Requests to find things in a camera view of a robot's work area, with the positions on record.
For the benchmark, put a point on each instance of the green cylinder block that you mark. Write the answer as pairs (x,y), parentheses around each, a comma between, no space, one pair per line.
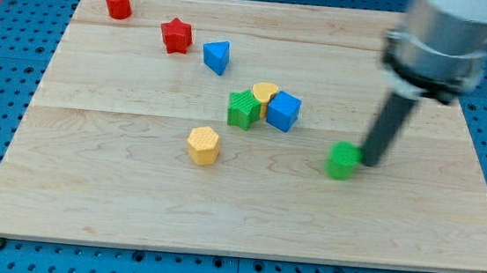
(343,158)

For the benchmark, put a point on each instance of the black pusher rod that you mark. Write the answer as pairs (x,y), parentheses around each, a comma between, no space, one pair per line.
(394,113)

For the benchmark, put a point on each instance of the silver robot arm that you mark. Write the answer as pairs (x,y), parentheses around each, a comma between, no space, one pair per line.
(438,50)

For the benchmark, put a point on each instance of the blue cube block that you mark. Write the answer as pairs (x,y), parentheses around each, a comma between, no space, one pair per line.
(283,111)

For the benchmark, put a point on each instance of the green star block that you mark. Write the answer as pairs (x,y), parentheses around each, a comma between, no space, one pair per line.
(243,110)

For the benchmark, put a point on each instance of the yellow hexagon block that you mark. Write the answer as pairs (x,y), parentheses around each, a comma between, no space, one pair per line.
(203,145)

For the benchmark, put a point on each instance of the yellow heart block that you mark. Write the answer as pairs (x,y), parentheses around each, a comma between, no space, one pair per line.
(264,93)

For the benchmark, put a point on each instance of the wooden board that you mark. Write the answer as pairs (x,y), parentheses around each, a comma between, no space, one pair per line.
(101,154)

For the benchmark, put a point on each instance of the blue triangle block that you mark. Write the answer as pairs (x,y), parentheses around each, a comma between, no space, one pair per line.
(216,56)

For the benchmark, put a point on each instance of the red cylinder block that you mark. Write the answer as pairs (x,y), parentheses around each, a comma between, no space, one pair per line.
(119,9)

